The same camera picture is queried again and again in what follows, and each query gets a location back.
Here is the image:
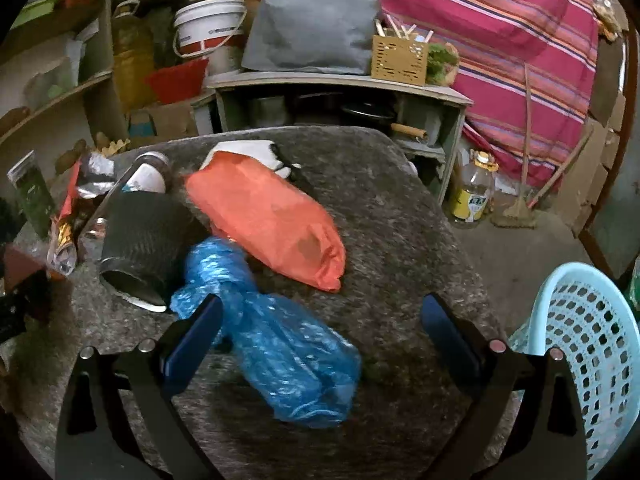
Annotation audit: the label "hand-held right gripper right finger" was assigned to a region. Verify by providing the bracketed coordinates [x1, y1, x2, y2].
[420, 292, 588, 480]

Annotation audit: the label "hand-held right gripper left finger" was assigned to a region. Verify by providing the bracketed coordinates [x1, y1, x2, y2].
[55, 294, 224, 480]

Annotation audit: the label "blue plastic bag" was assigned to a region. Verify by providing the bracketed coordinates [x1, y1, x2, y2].
[170, 236, 362, 428]

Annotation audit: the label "light blue plastic basket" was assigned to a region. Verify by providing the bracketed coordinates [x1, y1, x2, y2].
[510, 262, 640, 468]

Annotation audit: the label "orange plastic bag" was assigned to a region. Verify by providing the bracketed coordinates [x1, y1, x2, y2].
[185, 152, 347, 292]

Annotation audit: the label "white face mask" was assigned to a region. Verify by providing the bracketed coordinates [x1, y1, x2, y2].
[200, 141, 303, 181]

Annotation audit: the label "red foil snack wrapper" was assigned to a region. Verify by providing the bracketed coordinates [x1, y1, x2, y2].
[47, 160, 83, 277]

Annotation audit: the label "grey felt table cover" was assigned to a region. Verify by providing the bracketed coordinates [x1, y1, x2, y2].
[0, 126, 511, 480]

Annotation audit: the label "dark green container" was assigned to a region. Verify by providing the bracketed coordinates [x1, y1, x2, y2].
[7, 150, 56, 238]

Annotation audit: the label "black ribbed paper cup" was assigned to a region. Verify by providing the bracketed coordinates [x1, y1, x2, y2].
[97, 191, 211, 311]

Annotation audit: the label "clear oil bottle yellow label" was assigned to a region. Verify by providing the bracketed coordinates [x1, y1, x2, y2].
[447, 150, 501, 224]

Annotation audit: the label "straw broom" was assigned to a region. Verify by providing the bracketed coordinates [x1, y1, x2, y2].
[492, 62, 536, 231]

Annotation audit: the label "silver foil wrapper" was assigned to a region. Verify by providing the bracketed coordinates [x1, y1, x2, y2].
[75, 152, 118, 198]

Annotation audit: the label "white bottle brown cap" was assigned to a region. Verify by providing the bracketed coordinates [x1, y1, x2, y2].
[120, 151, 173, 196]

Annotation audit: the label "wooden stick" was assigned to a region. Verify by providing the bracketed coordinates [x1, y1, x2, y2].
[527, 130, 593, 211]

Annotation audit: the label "brown cardboard box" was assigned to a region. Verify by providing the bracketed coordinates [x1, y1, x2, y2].
[127, 100, 198, 138]

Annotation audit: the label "wooden shelf rack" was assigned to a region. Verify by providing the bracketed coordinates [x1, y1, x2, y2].
[0, 0, 131, 201]

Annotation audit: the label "stack of flattened cardboard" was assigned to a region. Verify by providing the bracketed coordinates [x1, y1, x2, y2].
[560, 35, 631, 231]

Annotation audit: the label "red plastic basin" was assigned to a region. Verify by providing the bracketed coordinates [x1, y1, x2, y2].
[145, 57, 210, 103]

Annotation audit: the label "green leafy vegetables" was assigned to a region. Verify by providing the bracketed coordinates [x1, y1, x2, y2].
[427, 42, 460, 86]

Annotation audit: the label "woven tan box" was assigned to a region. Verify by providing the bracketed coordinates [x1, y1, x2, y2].
[371, 35, 430, 86]

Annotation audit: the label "yellow oil jug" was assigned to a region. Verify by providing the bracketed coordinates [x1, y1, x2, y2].
[111, 0, 157, 111]

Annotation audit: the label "grey wooden cabinet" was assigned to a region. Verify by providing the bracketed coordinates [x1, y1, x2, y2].
[205, 71, 475, 206]

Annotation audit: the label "red striped cloth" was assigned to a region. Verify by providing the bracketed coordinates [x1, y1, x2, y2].
[235, 0, 601, 191]

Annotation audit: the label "bunch of wooden chopsticks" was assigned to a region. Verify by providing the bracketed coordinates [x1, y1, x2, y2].
[375, 17, 436, 43]

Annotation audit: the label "white plastic bucket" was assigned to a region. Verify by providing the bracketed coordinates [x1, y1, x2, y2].
[172, 0, 248, 58]

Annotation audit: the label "grey fabric bag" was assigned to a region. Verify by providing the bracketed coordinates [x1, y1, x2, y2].
[241, 0, 382, 76]

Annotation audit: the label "black pan wooden handle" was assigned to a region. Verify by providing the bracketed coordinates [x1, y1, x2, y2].
[340, 102, 431, 141]

